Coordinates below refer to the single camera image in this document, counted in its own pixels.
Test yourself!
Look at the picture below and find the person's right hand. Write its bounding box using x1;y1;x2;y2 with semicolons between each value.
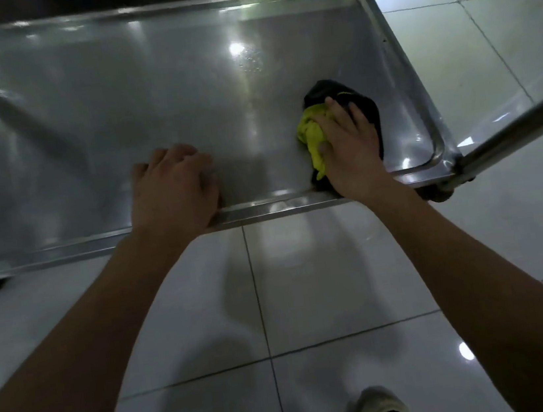
309;90;396;207

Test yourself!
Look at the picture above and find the grey and yellow cleaning cloth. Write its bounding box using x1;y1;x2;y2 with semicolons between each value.
290;73;390;195

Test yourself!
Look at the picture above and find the person's right forearm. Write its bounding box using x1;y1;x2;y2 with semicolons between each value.
364;167;543;412

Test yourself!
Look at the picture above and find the person's left hand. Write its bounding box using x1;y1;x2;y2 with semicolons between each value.
122;139;227;254

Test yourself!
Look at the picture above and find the black grip steel cart handle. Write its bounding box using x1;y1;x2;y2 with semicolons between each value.
356;0;543;202

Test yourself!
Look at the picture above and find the person's left forearm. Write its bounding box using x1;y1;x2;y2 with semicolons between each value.
0;229;215;412

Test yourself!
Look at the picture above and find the dark blue sneaker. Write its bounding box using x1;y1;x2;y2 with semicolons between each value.
350;382;413;412

